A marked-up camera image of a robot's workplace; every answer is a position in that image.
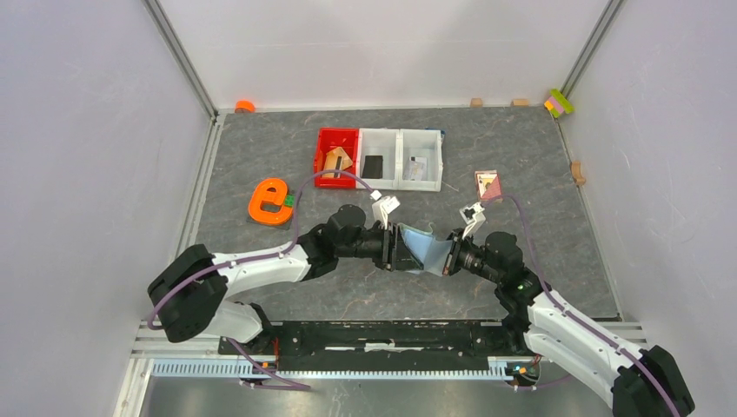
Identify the red playing card box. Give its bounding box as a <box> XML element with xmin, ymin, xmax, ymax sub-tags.
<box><xmin>475</xmin><ymin>170</ymin><xmax>502</xmax><ymax>202</ymax></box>

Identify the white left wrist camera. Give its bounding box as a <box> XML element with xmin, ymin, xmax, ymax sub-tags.
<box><xmin>370</xmin><ymin>189</ymin><xmax>401</xmax><ymax>229</ymax></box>

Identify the gold credit card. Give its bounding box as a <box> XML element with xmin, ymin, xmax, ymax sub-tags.
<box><xmin>325</xmin><ymin>146</ymin><xmax>355</xmax><ymax>173</ymax></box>
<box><xmin>321</xmin><ymin>150</ymin><xmax>345</xmax><ymax>176</ymax></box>

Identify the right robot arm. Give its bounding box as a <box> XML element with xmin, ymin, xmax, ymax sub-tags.
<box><xmin>442</xmin><ymin>229</ymin><xmax>695</xmax><ymax>416</ymax></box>

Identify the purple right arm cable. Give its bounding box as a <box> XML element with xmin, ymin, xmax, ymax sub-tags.
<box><xmin>495</xmin><ymin>194</ymin><xmax>683</xmax><ymax>417</ymax></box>

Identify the white bin left compartment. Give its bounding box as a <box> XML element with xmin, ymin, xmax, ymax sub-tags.
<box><xmin>356</xmin><ymin>128</ymin><xmax>400</xmax><ymax>190</ymax></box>

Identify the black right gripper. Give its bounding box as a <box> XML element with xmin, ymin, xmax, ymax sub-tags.
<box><xmin>417</xmin><ymin>228</ymin><xmax>502</xmax><ymax>285</ymax></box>

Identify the multicolour toy brick stack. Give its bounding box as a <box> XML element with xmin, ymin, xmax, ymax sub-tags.
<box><xmin>543</xmin><ymin>89</ymin><xmax>574</xmax><ymax>119</ymax></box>

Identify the red plastic bin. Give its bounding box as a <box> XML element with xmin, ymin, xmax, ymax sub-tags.
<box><xmin>313</xmin><ymin>128</ymin><xmax>359</xmax><ymax>189</ymax></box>

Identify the white bin right compartment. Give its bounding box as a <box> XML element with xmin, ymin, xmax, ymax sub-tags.
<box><xmin>397</xmin><ymin>129</ymin><xmax>443</xmax><ymax>192</ymax></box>

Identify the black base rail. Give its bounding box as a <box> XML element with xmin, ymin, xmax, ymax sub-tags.
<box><xmin>242</xmin><ymin>319</ymin><xmax>536</xmax><ymax>357</ymax></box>

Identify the orange curved toy track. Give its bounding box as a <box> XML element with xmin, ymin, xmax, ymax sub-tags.
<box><xmin>248</xmin><ymin>177</ymin><xmax>293</xmax><ymax>227</ymax></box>

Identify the wooden arch block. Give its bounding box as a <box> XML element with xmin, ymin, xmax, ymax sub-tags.
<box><xmin>570</xmin><ymin>161</ymin><xmax>587</xmax><ymax>187</ymax></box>

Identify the black card in bin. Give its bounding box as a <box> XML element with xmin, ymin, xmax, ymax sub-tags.
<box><xmin>361</xmin><ymin>155</ymin><xmax>383</xmax><ymax>180</ymax></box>

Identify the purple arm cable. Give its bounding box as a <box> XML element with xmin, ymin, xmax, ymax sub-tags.
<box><xmin>495</xmin><ymin>194</ymin><xmax>683</xmax><ymax>417</ymax></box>
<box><xmin>146</xmin><ymin>169</ymin><xmax>382</xmax><ymax>393</ymax></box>

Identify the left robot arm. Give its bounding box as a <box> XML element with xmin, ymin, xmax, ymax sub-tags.
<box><xmin>148</xmin><ymin>205</ymin><xmax>431</xmax><ymax>354</ymax></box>

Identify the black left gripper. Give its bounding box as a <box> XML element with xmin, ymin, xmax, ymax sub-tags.
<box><xmin>336</xmin><ymin>221</ymin><xmax>423</xmax><ymax>271</ymax></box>

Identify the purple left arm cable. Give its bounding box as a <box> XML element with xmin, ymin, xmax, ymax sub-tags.
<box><xmin>146</xmin><ymin>169</ymin><xmax>382</xmax><ymax>393</ymax></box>

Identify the white bin compartment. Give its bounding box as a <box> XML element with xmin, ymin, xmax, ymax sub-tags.
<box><xmin>356</xmin><ymin>128</ymin><xmax>400</xmax><ymax>190</ymax></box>
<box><xmin>397</xmin><ymin>129</ymin><xmax>443</xmax><ymax>192</ymax></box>

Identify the silver credit card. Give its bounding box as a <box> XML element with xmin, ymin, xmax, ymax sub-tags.
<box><xmin>402</xmin><ymin>156</ymin><xmax>428</xmax><ymax>182</ymax></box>

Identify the orange tape roll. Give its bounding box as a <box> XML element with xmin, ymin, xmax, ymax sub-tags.
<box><xmin>234</xmin><ymin>100</ymin><xmax>256</xmax><ymax>113</ymax></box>

